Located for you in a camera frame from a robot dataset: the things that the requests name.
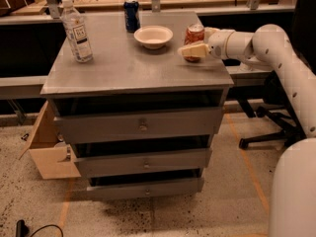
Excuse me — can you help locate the grey drawer cabinet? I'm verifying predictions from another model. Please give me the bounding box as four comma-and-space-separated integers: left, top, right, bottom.
40, 13, 233, 188

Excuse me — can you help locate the top grey drawer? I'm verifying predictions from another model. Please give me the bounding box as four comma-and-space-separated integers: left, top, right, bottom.
54, 108, 223, 144

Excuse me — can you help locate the grey drawer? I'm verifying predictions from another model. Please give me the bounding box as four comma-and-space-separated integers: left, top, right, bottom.
54, 108, 223, 144
87, 178, 204, 200
75, 148, 212, 178

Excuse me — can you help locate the bottom grey drawer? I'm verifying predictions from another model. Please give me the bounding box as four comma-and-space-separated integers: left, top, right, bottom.
87, 178, 204, 200

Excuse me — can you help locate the orange coke can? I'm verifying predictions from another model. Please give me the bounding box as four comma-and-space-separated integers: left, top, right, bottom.
183, 23, 206, 63

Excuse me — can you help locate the black cable with plug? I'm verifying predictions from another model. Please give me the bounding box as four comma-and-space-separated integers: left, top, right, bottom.
15, 219, 64, 237

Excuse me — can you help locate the dark blue soda can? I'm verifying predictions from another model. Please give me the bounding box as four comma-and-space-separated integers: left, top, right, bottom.
123, 0, 140, 33

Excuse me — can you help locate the clear plastic water bottle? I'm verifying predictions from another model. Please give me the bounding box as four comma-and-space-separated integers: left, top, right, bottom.
61, 0, 93, 63

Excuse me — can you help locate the middle grey drawer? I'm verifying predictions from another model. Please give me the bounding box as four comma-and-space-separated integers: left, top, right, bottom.
75, 148, 212, 178

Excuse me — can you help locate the white bowl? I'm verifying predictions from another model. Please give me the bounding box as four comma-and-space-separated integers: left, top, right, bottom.
134, 26, 173, 49

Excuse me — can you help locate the cardboard box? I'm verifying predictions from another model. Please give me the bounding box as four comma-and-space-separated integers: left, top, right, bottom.
20, 102, 80, 180

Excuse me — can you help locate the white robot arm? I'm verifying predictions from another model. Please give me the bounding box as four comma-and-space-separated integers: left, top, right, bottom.
178, 24, 316, 237

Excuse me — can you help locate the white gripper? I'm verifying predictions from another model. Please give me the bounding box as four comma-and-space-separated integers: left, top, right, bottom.
178, 27, 234, 60

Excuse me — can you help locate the black office chair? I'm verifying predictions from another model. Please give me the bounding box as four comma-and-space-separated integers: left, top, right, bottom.
235, 0, 316, 151

